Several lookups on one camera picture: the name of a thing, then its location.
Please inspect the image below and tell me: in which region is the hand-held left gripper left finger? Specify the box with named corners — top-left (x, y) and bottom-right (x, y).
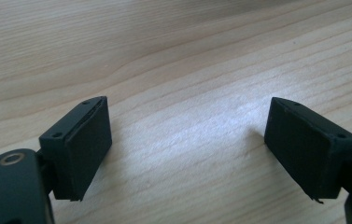
top-left (38, 95), bottom-right (113, 202)

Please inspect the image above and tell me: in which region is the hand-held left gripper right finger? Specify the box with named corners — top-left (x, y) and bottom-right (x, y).
top-left (263, 96), bottom-right (352, 204)

